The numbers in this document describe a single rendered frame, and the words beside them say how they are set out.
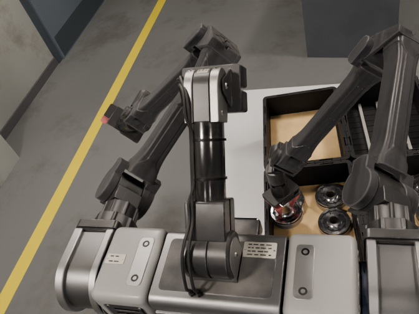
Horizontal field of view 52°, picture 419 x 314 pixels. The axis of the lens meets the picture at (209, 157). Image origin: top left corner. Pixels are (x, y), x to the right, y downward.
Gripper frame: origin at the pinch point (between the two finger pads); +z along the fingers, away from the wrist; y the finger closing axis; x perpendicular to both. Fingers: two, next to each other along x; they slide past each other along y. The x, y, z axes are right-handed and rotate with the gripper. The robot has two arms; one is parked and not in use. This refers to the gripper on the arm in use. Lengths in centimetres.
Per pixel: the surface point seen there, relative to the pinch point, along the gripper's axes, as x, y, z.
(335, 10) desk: -141, -157, 50
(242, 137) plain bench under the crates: -60, -21, 22
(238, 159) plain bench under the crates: -50, -11, 22
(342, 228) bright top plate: 13.5, -10.8, 8.3
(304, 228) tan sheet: 3.8, -3.0, 10.8
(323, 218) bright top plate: 6.8, -9.0, 8.1
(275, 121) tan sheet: -44, -30, 9
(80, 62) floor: -341, -4, 82
